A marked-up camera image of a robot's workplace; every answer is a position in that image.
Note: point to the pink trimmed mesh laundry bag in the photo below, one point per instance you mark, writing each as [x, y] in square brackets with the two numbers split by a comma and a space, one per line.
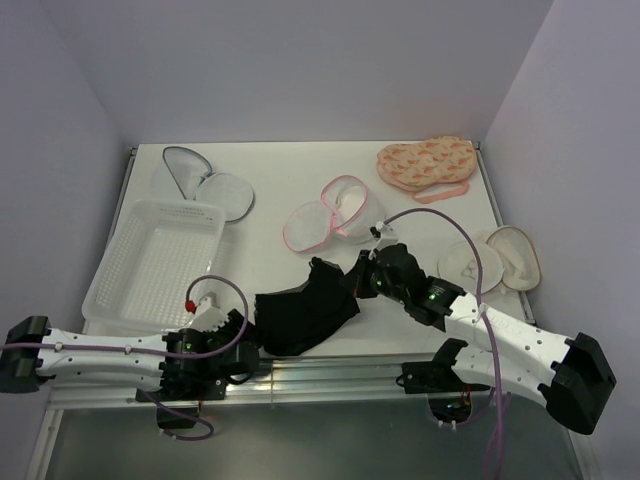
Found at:
[316, 223]

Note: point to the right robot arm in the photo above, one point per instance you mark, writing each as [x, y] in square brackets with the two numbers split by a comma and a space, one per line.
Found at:
[570, 377]

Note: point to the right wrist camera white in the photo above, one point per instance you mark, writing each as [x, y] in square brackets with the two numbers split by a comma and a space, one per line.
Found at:
[384, 235]

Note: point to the beige trimmed mesh laundry bag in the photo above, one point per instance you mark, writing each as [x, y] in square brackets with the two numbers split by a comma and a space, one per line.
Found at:
[508, 257]

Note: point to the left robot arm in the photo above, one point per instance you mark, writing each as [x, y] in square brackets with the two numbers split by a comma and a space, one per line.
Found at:
[35, 353]

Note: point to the grey trimmed mesh laundry bag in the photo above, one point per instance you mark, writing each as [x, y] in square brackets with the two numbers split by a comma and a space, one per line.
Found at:
[184, 174]

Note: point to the aluminium frame rail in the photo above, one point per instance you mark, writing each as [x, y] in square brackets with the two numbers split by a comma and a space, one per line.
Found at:
[298, 380]

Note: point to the white bra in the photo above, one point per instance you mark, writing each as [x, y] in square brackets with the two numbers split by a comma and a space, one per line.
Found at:
[350, 199]

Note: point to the black garment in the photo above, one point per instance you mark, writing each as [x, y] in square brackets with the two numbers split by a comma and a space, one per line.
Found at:
[291, 322]

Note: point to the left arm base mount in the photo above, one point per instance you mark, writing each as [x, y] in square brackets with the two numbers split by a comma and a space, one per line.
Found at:
[179, 402]

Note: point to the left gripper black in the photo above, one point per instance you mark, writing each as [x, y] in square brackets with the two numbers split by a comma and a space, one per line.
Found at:
[232, 324]

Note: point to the white plastic basket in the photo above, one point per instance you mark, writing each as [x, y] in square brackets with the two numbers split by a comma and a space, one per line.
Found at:
[150, 261]

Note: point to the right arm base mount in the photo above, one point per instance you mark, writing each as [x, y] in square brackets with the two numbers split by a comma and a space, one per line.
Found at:
[453, 400]

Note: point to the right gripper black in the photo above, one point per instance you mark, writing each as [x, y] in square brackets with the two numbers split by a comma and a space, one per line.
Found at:
[358, 274]

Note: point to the peach floral bra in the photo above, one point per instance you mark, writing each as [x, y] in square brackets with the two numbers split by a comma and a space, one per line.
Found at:
[429, 171]

